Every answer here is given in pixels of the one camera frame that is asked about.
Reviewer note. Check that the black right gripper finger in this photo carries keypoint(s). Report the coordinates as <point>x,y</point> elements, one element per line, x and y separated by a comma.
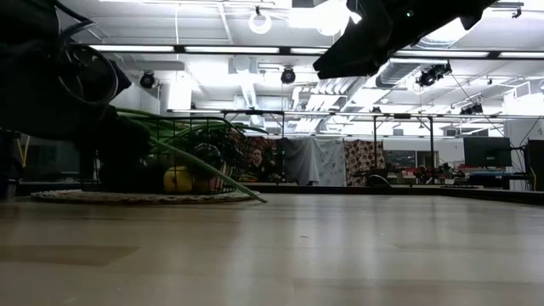
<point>348,61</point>

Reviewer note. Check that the yellow lemon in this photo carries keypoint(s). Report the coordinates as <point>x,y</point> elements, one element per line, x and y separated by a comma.
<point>177,180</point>

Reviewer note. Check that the dark grape bunch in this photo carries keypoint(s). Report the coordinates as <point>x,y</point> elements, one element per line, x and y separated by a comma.
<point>212,153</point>

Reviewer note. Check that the green long beans bundle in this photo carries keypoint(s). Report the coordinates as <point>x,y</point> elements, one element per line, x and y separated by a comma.
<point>221,177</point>

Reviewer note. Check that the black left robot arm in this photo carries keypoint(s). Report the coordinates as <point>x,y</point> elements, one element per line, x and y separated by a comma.
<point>34,64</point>

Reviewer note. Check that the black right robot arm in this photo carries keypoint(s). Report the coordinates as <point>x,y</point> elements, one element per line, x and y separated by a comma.
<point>474,8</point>

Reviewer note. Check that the white light strip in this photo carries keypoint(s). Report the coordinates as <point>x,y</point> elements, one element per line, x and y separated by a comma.
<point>523,54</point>
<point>231,49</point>
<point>132,48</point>
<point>442,54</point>
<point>306,51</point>

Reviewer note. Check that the black ceiling spotlight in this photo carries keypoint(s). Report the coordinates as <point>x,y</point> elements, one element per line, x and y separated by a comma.
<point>288,75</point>
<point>429,75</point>
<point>147,80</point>

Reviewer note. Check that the black pipe rack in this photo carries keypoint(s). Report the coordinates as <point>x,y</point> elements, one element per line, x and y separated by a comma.
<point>375,144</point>

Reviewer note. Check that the brown floral cloth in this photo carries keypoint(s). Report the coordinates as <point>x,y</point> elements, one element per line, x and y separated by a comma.
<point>361,157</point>

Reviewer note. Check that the white printed cloth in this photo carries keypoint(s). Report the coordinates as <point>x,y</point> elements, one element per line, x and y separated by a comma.
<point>331,163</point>

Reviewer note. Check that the grey cloth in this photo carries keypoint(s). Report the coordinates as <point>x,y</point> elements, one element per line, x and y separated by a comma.
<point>302,161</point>

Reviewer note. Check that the brown patterned cloth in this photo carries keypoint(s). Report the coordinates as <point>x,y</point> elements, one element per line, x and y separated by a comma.
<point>270,146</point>

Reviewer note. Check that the person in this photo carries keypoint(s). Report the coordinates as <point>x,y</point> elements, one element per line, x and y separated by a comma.
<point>257,168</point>

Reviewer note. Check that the black monitor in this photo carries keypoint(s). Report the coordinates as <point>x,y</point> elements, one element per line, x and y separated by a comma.
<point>486,151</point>
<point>536,155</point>

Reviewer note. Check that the black aluminium table frame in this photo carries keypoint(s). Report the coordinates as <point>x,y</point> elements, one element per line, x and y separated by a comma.
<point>340,189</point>

